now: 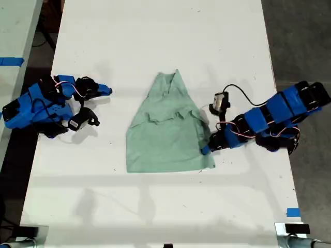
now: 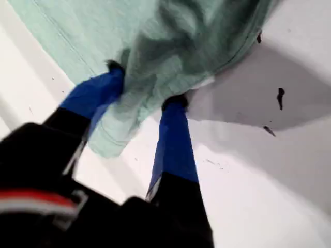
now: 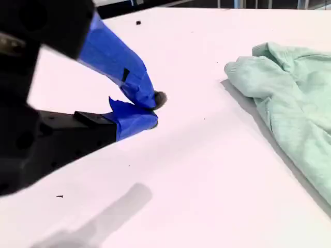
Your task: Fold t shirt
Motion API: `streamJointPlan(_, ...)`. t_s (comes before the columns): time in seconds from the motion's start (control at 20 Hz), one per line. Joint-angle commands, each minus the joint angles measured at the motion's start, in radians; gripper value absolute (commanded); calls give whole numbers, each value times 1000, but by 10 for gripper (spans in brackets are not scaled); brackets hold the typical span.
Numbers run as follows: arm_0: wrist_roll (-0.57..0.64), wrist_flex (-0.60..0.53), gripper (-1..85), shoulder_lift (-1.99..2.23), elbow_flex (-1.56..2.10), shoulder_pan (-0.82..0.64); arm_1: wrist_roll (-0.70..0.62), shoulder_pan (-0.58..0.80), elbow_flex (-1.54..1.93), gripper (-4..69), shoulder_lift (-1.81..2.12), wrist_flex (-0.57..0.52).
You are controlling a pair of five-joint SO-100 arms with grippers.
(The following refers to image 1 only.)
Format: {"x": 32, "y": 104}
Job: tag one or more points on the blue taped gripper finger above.
{"x": 103, "y": 92}
{"x": 103, "y": 87}
{"x": 208, "y": 149}

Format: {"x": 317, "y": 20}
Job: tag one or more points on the pale green T-shirt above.
{"x": 165, "y": 139}

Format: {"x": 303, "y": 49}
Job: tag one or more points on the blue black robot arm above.
{"x": 38, "y": 106}
{"x": 279, "y": 106}

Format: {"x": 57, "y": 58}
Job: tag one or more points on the long blue tape strip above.
{"x": 11, "y": 61}

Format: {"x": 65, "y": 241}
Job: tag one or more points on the pale side table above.
{"x": 15, "y": 25}

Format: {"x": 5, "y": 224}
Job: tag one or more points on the short blue tape strip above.
{"x": 293, "y": 212}

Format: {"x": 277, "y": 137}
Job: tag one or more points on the metal clamp plate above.
{"x": 280, "y": 237}
{"x": 42, "y": 237}

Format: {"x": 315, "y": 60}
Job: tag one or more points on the small black box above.
{"x": 29, "y": 231}
{"x": 297, "y": 229}

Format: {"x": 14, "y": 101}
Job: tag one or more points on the black camera stalk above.
{"x": 222, "y": 115}
{"x": 91, "y": 116}

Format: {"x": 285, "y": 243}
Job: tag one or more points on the black grey camera box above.
{"x": 220, "y": 100}
{"x": 77, "y": 122}

